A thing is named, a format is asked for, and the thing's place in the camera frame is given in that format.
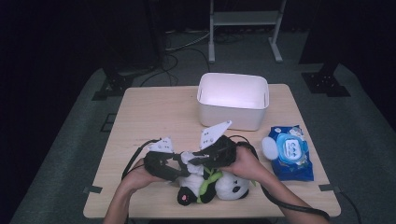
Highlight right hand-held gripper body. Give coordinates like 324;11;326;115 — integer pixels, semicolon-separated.
199;120;239;169

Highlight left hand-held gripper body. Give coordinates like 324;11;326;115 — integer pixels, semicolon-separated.
143;136;176;180

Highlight white wet wipe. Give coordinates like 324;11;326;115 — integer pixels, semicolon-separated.
180;151;205;175

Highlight panda plush toy with bamboo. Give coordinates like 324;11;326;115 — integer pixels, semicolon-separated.
177;167;251;206

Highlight white plastic storage box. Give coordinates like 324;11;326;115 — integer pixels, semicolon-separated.
196;72;270;132

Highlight blue wet wipes pack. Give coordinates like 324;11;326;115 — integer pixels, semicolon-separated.
261;124;315;182

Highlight person's left hand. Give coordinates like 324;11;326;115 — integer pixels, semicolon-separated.
124;158;171;192

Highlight person's right hand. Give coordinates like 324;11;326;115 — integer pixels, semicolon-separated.
222;146;275;188

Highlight black tape square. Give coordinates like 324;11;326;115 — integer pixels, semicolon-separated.
99;113;118;133

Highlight grey tape piece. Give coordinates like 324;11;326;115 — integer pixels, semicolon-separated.
318;184;342;192
82;185;104;194

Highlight black stand base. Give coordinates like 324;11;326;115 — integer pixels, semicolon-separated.
92;63;135;102
300;62;351;98

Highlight white metal stand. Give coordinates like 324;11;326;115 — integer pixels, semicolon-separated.
207;0;288;64

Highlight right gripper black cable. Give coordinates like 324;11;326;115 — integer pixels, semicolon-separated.
228;134;331;221

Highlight black floor cable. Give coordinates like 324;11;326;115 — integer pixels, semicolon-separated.
139;48;213;88

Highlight grey floor cable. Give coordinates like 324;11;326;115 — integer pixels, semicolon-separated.
164;30;212;52

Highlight thin black cable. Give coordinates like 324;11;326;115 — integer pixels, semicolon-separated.
338;189;362;224

